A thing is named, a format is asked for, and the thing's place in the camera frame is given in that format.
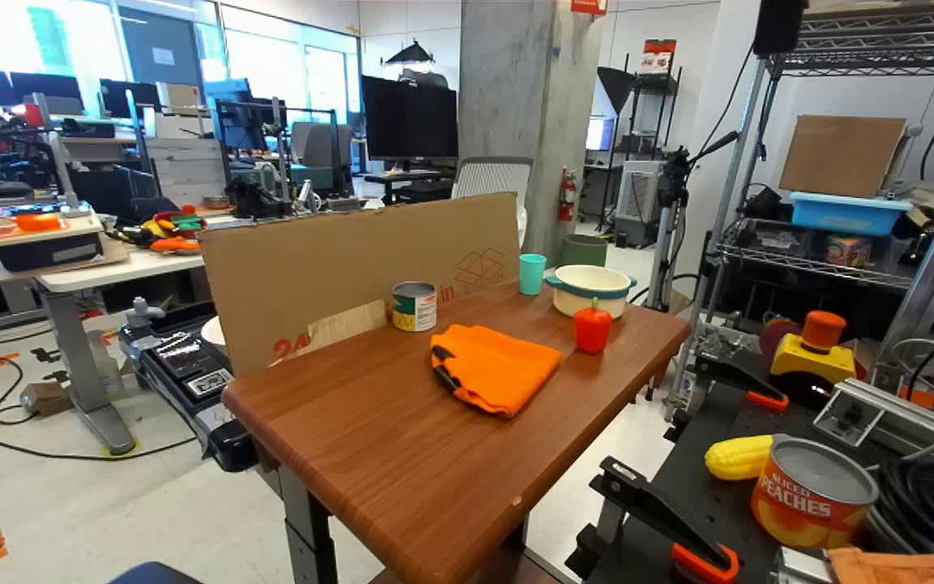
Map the yellow toy corn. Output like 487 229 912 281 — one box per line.
703 436 771 479

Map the orange toy pepper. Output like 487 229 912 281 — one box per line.
575 306 611 355

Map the black orange clamp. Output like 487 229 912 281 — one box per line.
696 357 790 412
589 457 741 584

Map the wooden table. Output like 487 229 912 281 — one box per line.
227 281 688 584

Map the white pot teal rim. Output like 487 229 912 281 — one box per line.
543 263 635 317

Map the white side desk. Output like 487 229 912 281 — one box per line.
24 246 203 454

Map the teal plastic cup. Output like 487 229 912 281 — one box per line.
520 253 543 298

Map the brown cardboard sheet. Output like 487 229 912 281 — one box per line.
200 193 520 373

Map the large peach tin can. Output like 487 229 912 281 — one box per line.
750 436 877 550

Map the orange folded cloth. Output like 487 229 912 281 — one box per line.
427 324 561 420

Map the small tin can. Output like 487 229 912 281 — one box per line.
388 278 437 330

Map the red fire extinguisher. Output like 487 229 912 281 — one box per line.
556 169 576 224

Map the yellow emergency stop button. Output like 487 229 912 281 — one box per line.
767 311 855 383

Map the blue plastic bin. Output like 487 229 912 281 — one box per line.
790 191 912 237

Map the brown cardboard panel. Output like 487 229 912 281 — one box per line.
781 112 905 197

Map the orange towel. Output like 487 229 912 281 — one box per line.
828 548 934 584

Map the black monitor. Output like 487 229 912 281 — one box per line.
358 79 458 159

